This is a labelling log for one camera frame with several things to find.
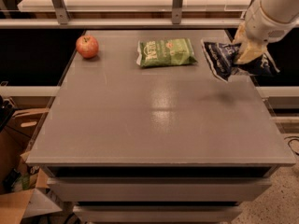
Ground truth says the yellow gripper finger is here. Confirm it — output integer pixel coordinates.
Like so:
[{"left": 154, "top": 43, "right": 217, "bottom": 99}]
[
  {"left": 234, "top": 39, "right": 267, "bottom": 64},
  {"left": 233, "top": 21, "right": 246, "bottom": 44}
]

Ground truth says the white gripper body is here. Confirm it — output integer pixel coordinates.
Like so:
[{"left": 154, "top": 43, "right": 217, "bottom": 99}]
[{"left": 245, "top": 0, "right": 297, "bottom": 44}]

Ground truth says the blue chip bag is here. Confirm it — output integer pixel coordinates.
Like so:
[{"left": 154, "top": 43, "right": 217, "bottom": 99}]
[{"left": 201, "top": 40, "right": 279, "bottom": 82}]

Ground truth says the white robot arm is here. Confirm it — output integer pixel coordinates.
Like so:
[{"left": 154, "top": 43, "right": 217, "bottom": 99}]
[{"left": 234, "top": 0, "right": 299, "bottom": 64}]

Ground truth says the green jalapeno chip bag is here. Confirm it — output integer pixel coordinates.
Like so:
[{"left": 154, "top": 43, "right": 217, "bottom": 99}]
[{"left": 136, "top": 38, "right": 197, "bottom": 68}]

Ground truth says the red apple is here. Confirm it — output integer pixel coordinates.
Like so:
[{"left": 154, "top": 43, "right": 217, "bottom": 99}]
[{"left": 76, "top": 35, "right": 99, "bottom": 59}]

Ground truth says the upper grey drawer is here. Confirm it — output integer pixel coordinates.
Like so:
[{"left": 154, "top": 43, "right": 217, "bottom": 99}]
[{"left": 48, "top": 177, "right": 271, "bottom": 202}]

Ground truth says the grey drawer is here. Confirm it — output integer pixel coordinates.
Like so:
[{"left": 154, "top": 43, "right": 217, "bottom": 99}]
[
  {"left": 73, "top": 206, "right": 241, "bottom": 224},
  {"left": 48, "top": 177, "right": 271, "bottom": 202}
]

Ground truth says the lower grey drawer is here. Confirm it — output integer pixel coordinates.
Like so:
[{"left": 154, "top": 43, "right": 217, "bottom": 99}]
[{"left": 73, "top": 206, "right": 241, "bottom": 224}]

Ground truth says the open cardboard box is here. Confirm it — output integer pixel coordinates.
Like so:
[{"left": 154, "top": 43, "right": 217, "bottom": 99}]
[{"left": 0, "top": 151, "right": 64, "bottom": 224}]

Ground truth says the black cable on floor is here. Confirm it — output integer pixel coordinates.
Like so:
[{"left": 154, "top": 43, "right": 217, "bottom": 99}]
[{"left": 283, "top": 135, "right": 299, "bottom": 157}]

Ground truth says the grey metal railing frame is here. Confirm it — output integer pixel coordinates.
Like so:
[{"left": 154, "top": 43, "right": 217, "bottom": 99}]
[{"left": 0, "top": 0, "right": 245, "bottom": 30}]

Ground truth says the brown cardboard box with handle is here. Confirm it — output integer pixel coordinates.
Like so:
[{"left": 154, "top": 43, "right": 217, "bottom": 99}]
[{"left": 5, "top": 107, "right": 50, "bottom": 137}]

